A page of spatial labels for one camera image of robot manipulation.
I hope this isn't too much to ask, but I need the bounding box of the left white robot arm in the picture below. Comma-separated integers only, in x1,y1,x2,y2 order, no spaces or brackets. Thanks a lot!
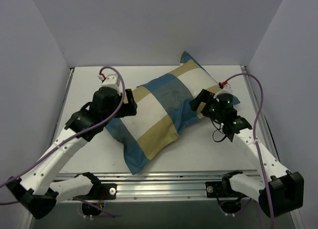
6,87,137,219

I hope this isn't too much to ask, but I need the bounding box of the black thin wire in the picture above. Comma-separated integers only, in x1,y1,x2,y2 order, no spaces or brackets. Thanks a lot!
211,119,233,143

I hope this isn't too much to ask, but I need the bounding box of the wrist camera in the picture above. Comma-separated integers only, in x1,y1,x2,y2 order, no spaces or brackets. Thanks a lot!
217,81,233,95
98,74,121,93

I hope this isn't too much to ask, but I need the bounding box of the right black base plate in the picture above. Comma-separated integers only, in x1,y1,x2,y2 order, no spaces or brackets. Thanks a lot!
205,181,247,198

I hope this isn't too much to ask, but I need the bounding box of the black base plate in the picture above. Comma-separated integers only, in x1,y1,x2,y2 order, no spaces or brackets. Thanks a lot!
76,183,117,201
205,181,247,198

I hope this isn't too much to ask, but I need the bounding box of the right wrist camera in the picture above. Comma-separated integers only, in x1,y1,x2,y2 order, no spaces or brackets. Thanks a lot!
217,81,233,95

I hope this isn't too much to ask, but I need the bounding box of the aluminium mounting rail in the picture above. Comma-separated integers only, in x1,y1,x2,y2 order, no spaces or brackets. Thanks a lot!
26,170,279,204

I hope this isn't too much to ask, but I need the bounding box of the blue beige checked pillowcase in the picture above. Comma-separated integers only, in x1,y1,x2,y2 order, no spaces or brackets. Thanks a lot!
104,51,240,175

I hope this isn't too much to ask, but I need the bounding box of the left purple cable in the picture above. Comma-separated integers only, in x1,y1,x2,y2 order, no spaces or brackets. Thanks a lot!
0,66,126,219

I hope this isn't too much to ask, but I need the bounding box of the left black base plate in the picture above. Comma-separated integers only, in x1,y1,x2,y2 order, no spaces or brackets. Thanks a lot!
76,183,117,201

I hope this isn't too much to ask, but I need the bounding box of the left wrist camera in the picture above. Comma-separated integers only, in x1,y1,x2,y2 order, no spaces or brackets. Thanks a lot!
98,74,121,93

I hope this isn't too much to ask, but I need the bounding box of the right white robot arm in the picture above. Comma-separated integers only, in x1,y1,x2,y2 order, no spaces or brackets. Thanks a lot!
189,89,304,217

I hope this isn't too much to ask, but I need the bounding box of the left side aluminium rail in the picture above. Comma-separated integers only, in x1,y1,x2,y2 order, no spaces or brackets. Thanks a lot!
56,68,75,126

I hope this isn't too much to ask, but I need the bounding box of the right side aluminium rail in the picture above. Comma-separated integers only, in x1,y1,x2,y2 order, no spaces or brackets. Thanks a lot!
243,76,280,161

